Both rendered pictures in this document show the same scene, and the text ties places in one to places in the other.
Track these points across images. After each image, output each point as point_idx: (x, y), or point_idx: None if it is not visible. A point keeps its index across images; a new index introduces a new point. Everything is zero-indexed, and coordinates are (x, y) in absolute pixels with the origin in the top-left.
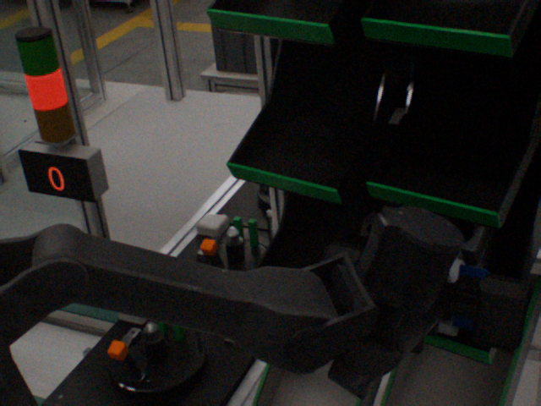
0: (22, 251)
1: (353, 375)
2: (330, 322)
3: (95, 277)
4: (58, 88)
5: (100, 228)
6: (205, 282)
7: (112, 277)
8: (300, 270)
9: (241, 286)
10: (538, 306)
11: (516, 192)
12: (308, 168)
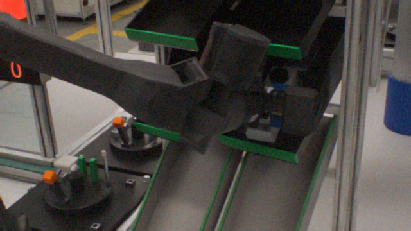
0: None
1: (196, 134)
2: (179, 87)
3: (20, 41)
4: (20, 6)
5: (45, 110)
6: (96, 56)
7: (31, 42)
8: (162, 65)
9: (120, 63)
10: (333, 139)
11: (312, 40)
12: (178, 32)
